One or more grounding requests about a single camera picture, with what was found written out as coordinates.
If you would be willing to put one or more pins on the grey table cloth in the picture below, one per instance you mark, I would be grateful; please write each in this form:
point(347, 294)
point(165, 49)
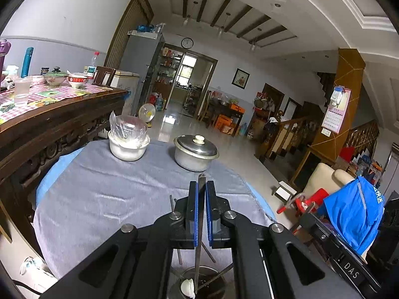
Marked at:
point(89, 194)

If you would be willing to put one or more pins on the white chest freezer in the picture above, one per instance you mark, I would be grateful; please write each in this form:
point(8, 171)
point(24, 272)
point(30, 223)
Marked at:
point(127, 81)

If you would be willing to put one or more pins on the red patterned bowl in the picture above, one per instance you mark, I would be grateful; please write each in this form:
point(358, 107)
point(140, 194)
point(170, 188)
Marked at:
point(77, 80)

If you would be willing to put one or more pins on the grey refrigerator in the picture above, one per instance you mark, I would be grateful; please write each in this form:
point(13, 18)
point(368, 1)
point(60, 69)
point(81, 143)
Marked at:
point(141, 57)

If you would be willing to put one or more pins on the round wall clock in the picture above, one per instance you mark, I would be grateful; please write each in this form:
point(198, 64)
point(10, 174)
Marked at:
point(187, 43)

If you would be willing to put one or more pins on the purple water bottle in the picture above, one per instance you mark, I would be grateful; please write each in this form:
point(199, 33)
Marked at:
point(5, 47)

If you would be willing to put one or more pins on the blue jacket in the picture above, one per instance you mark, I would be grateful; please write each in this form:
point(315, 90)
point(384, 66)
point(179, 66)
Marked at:
point(355, 212)

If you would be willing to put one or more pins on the aluminium pot with lid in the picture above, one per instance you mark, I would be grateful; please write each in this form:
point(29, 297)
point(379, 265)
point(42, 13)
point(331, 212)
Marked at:
point(194, 152)

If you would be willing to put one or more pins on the clear plastic cup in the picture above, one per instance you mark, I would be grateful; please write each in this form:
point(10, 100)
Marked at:
point(21, 91)

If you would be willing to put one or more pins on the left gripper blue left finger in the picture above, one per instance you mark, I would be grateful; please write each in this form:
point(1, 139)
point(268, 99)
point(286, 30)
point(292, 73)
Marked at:
point(183, 230)

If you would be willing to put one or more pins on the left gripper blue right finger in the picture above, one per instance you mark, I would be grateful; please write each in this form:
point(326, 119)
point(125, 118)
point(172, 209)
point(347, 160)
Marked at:
point(220, 229)

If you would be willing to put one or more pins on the wall calendar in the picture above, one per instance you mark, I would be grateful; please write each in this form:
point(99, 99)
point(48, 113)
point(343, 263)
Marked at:
point(336, 110)

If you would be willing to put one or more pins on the white plastic spoon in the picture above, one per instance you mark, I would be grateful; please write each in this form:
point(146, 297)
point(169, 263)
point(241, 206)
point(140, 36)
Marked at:
point(188, 289)

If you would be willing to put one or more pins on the cream armchair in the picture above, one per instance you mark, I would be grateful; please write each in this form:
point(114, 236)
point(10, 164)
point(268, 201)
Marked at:
point(329, 179)

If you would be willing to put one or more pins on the red child chair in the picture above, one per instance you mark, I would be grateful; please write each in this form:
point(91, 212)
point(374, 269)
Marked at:
point(304, 205)

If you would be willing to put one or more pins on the glass lidded bowl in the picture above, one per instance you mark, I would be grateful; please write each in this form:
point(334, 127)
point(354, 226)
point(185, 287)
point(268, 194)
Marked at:
point(55, 77)

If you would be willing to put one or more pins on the small white fan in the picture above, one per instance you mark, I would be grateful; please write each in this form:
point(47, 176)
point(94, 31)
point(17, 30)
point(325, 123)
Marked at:
point(147, 113)

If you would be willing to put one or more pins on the clear plastic water bottle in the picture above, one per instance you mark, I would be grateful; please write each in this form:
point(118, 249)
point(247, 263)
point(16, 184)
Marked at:
point(91, 68)

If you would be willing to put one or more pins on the blue thermos bottle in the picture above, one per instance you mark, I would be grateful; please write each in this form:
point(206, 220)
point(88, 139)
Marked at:
point(26, 62)

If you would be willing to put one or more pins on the small white step stool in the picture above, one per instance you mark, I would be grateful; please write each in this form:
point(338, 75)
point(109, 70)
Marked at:
point(284, 192)

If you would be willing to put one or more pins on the dark carved wooden sideboard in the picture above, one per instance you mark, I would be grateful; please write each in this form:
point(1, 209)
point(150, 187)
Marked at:
point(33, 141)

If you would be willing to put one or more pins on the framed wall picture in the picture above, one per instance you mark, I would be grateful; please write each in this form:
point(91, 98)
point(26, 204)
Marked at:
point(240, 78)

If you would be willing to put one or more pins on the white bowl with plastic bag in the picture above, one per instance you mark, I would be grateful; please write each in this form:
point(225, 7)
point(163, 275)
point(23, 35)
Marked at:
point(128, 138)

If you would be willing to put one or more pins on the black utensil holder cup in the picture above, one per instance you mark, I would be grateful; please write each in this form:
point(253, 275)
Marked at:
point(216, 289)

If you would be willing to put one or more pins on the dark wooden side table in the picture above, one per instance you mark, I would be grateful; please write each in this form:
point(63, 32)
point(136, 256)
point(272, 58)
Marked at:
point(225, 117)

